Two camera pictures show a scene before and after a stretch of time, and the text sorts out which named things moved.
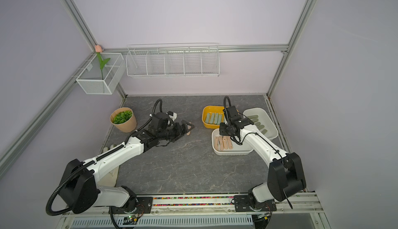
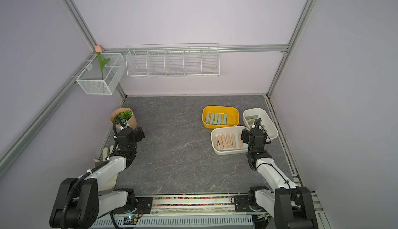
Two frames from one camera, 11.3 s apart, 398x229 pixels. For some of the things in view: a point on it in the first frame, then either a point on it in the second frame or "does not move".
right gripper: x=222 y=132 -> x=245 y=136
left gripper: x=179 y=132 -> x=139 y=134
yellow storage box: x=212 y=116 does not move
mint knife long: x=207 y=118 does not move
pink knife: x=216 y=143 does not move
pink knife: x=225 y=142 does not move
